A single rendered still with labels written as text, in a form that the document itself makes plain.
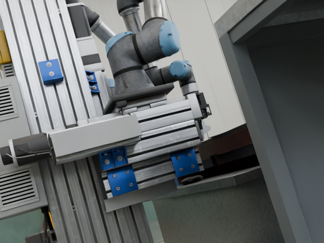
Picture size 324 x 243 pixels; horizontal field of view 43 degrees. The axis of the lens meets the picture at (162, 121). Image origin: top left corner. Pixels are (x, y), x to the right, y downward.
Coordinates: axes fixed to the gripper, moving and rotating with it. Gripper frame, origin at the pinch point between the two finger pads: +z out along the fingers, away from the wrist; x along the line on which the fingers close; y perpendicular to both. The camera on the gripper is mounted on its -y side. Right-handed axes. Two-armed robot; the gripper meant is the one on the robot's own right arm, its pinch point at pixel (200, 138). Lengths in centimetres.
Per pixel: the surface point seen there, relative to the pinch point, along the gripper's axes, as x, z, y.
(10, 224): 711, 11, -76
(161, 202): 69, 25, -1
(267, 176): -83, 18, -30
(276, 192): -85, 22, -30
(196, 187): -16.8, 18.7, -16.6
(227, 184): -40.6, 19.9, -16.6
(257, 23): -96, -13, -30
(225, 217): -1.5, 35.2, -0.6
